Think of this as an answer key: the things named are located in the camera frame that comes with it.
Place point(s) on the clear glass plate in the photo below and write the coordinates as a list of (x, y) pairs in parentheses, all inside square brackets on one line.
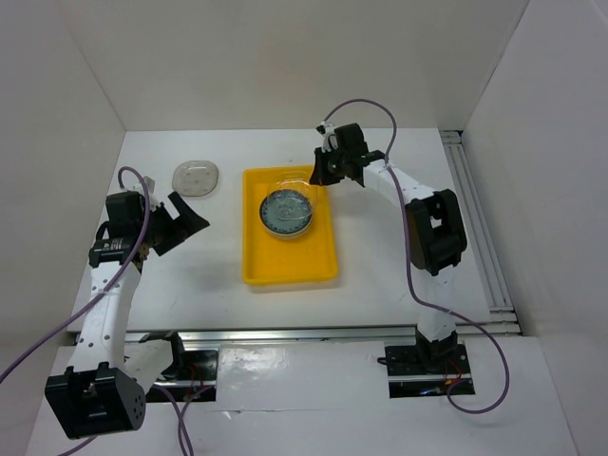
[(297, 178), (195, 179)]

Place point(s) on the blue white patterned plate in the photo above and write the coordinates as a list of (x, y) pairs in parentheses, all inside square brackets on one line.
[(286, 213)]

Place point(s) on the yellow plastic bin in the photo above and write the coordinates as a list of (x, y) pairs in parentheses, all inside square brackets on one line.
[(271, 261)]

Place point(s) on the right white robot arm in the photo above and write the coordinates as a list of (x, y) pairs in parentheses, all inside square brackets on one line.
[(435, 232)]

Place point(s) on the aluminium side rail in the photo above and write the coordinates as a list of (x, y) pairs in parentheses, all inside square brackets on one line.
[(503, 318)]

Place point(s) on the aluminium front rail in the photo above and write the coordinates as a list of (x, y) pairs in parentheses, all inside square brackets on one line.
[(306, 334)]

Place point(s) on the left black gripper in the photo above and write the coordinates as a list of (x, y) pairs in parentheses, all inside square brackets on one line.
[(185, 224)]

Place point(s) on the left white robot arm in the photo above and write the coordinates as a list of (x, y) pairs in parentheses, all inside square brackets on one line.
[(103, 390)]

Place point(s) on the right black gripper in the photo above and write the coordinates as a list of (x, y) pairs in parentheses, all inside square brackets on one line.
[(321, 177)]

